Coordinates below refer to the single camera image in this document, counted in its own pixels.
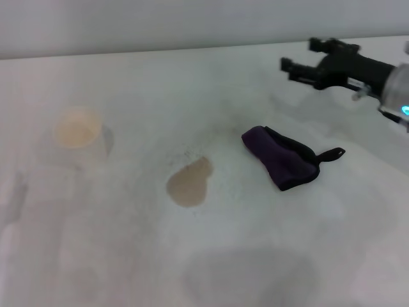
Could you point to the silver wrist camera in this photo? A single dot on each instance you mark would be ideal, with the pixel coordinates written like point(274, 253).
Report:
point(359, 89)

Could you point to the purple rag with black trim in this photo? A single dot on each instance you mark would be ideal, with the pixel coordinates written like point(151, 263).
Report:
point(281, 156)

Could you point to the brown water stain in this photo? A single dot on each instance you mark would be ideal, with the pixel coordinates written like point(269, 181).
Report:
point(189, 184)

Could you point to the white paper cup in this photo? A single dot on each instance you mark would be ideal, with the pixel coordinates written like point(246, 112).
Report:
point(80, 134)

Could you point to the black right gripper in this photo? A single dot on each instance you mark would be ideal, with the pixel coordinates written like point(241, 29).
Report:
point(354, 68)

